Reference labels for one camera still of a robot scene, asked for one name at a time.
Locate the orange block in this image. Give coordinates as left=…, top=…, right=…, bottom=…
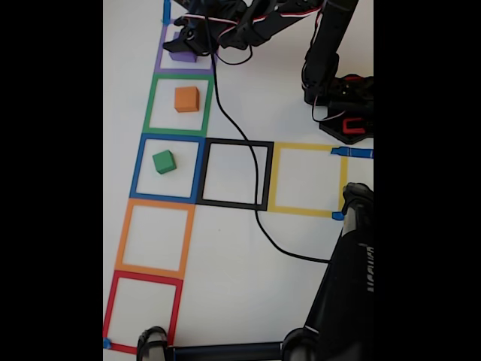
left=174, top=86, right=200, bottom=113

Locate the green block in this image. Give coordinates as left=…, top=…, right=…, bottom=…
left=152, top=150, right=177, bottom=175

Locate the purple block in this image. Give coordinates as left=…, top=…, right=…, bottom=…
left=168, top=32, right=198, bottom=63

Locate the purple square frame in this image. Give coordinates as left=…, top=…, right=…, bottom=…
left=153, top=18, right=222, bottom=76

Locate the green square frame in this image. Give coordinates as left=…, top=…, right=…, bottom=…
left=142, top=73, right=216, bottom=137

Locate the black camera cable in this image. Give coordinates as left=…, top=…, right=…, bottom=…
left=204, top=17, right=334, bottom=264

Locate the black square frame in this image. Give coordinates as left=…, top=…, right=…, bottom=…
left=195, top=138, right=274, bottom=211

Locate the blue square frame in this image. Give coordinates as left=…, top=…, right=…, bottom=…
left=129, top=133, right=207, bottom=205

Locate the yellow square frame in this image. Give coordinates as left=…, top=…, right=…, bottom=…
left=267, top=141, right=349, bottom=219

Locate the orange square frame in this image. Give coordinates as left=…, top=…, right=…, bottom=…
left=114, top=198, right=196, bottom=280

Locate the red square frame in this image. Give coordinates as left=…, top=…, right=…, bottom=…
left=102, top=269, right=184, bottom=356

